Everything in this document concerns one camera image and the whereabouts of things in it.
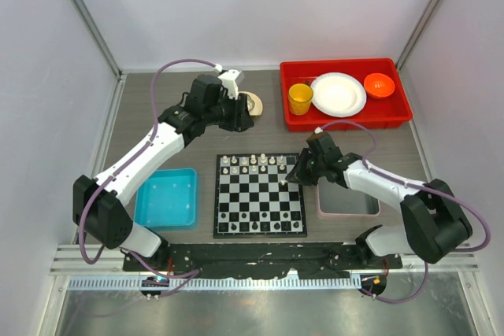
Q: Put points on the white paper plate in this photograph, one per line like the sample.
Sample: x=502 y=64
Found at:
x=338 y=95

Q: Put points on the orange plastic bowl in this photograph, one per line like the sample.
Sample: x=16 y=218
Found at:
x=379 y=86

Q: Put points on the blue plastic tray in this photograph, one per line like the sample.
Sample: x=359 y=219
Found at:
x=168 y=200

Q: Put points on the red plastic bin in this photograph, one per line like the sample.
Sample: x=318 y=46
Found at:
x=388 y=113

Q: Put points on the beige saucer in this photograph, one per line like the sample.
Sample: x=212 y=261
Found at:
x=254 y=104

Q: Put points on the yellow plastic cup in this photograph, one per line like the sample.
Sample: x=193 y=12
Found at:
x=299 y=98

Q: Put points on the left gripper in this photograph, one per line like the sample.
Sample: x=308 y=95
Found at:
x=241 y=120

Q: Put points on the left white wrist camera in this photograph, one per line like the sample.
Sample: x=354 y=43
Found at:
x=230 y=78

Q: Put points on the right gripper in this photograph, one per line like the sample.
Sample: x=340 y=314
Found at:
x=298 y=174

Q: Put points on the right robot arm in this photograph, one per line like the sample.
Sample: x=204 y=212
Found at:
x=433 y=223

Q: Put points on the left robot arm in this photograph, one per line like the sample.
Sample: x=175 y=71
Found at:
x=99 y=203

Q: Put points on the silver metal tray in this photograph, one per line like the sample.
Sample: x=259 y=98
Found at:
x=335 y=202

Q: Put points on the black white chess board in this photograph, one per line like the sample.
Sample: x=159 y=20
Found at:
x=255 y=193

